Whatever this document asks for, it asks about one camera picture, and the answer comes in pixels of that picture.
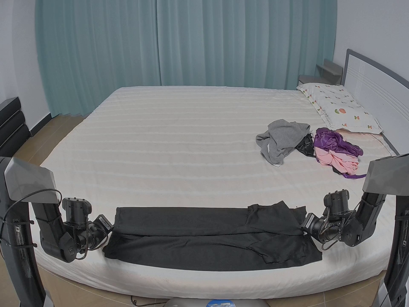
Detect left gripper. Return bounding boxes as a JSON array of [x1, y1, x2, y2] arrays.
[[87, 227, 109, 250]]

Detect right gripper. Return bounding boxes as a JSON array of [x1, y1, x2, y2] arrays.
[[309, 220, 326, 242]]

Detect black T-shirt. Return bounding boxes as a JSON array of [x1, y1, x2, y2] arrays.
[[102, 200, 323, 272]]

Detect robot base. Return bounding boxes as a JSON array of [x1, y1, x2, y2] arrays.
[[163, 296, 269, 307]]

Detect bed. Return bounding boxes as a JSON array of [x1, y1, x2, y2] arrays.
[[32, 48, 409, 300]]

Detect pink garment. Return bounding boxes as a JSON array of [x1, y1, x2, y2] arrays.
[[315, 147, 360, 176]]

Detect shiny black garment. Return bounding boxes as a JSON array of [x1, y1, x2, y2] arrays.
[[295, 134, 317, 158]]

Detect purple garment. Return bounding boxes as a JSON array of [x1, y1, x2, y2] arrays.
[[313, 128, 367, 180]]

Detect white printed pillow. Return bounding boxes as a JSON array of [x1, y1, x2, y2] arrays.
[[297, 83, 383, 134]]

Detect black chest of drawers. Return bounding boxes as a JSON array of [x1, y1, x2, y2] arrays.
[[0, 97, 32, 158]]

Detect grey bedside table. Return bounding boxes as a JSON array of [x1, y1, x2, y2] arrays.
[[298, 59, 343, 85]]

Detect blue-green curtain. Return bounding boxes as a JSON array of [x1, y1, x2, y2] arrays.
[[35, 0, 162, 117], [156, 0, 337, 90]]

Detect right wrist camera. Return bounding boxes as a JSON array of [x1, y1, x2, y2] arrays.
[[302, 213, 316, 233]]

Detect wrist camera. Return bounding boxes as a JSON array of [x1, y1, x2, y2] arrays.
[[96, 214, 114, 235], [302, 213, 316, 233]]

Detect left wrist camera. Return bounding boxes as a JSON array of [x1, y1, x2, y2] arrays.
[[96, 214, 114, 235]]

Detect black cable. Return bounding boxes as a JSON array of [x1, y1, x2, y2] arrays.
[[320, 239, 342, 252], [0, 189, 63, 233], [129, 295, 170, 307]]

